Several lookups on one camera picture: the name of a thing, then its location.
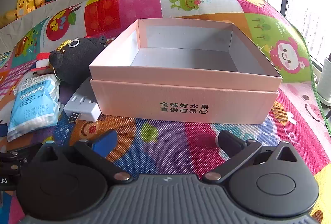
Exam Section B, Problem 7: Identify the pink cardboard box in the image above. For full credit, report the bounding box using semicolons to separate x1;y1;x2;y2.
89;18;282;125

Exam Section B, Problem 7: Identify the white usb charger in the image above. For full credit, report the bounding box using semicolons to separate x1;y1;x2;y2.
63;77;101;124

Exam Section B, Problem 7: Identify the large yellow plush toy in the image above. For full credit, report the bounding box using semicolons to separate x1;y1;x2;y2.
0;0;37;28

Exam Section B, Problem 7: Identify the blue white plastic packet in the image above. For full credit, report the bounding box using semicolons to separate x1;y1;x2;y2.
6;74;64;142

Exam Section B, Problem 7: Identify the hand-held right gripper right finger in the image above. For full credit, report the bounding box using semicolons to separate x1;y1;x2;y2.
201;129;300;183

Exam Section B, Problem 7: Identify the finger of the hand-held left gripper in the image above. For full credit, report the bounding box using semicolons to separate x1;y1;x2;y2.
0;143;43;170

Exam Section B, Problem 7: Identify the black plush toy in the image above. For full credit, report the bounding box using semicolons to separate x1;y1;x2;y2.
49;37;114;86

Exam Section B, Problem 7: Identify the colourful cartoon play mat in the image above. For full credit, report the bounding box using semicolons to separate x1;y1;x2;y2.
0;0;331;224

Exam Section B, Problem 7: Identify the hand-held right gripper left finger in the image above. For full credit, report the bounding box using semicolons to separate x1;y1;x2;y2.
34;129;131;184

